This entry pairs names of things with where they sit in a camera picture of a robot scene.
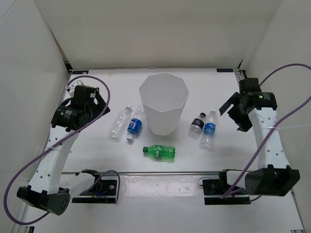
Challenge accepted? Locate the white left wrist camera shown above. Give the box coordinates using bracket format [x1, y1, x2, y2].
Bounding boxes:
[66, 84, 76, 97]

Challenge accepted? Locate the white octagonal plastic bin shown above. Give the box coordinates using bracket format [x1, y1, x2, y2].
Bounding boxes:
[139, 72, 189, 136]

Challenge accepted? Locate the blue label water bottle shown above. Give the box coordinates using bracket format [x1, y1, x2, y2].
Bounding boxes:
[126, 105, 146, 142]

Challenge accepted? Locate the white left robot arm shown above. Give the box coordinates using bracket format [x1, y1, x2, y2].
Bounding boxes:
[17, 85, 110, 216]

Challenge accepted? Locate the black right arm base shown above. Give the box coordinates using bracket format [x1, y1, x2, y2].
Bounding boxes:
[197, 169, 251, 206]

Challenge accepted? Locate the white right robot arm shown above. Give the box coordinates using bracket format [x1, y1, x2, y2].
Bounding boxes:
[218, 78, 300, 197]

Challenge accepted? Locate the blue label clear bottle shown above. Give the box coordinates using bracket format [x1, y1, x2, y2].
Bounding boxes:
[201, 110, 217, 149]

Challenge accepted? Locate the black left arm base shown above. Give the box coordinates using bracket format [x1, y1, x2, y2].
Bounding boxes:
[71, 169, 121, 204]

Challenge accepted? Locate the clear plastic bottle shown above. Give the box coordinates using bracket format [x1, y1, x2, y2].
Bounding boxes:
[108, 105, 132, 142]

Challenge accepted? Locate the aluminium table frame rail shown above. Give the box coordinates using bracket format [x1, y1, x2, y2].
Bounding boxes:
[60, 171, 222, 176]

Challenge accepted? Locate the green soda bottle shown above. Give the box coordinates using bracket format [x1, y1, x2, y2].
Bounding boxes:
[142, 145, 175, 161]

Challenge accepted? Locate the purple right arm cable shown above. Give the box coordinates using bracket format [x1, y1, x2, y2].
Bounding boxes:
[220, 63, 311, 202]

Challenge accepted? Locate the black label small bottle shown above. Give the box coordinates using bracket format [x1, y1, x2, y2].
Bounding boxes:
[189, 113, 206, 138]

